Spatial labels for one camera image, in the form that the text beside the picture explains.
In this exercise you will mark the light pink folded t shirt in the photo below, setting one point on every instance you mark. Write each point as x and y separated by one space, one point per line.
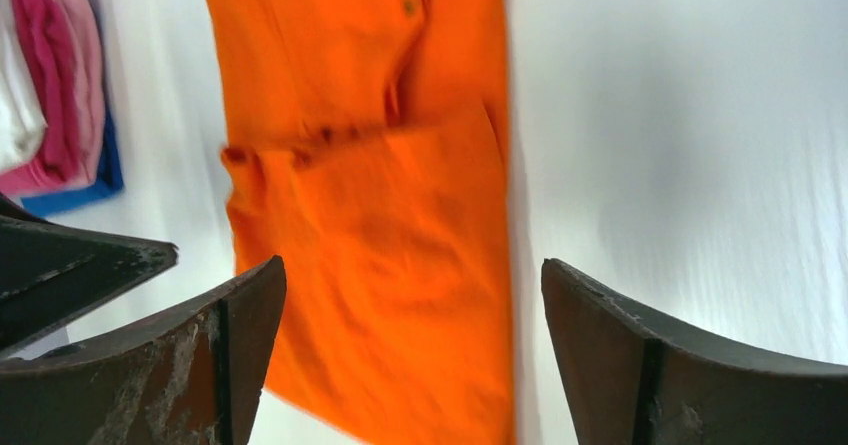
89 91

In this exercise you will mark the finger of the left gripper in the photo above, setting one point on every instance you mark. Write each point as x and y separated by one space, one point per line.
52 275

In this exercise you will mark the white folded t shirt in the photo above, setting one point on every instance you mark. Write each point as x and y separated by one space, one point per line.
22 122

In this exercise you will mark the blue folded t shirt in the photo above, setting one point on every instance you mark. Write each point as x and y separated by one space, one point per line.
108 182

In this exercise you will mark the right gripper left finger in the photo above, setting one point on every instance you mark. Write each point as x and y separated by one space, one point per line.
190 374

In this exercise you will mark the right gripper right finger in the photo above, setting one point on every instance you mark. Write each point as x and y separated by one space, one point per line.
635 375

